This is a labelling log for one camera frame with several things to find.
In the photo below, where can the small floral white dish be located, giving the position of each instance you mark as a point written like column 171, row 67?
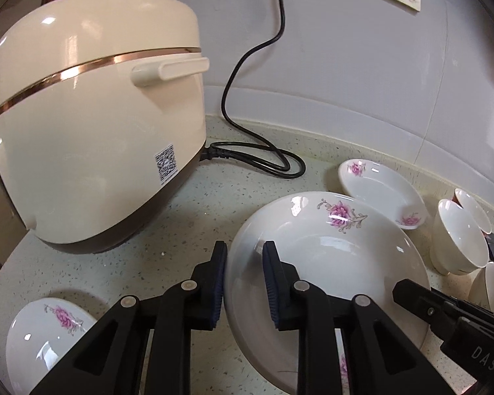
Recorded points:
column 37, row 345
column 378, row 189

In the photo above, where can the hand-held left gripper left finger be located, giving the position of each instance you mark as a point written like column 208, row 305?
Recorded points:
column 217, row 282

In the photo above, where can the red banded white bowl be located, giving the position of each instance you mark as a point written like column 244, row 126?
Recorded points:
column 473, row 205

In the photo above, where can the large floral white plate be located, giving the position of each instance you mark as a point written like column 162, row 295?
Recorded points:
column 333, row 255

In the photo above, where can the cream rice cooker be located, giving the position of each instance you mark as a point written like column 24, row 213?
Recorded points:
column 86, row 131

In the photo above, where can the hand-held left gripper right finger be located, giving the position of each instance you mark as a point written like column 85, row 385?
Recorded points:
column 270, row 284

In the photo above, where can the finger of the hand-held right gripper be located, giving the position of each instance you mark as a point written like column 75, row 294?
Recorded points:
column 420, row 302

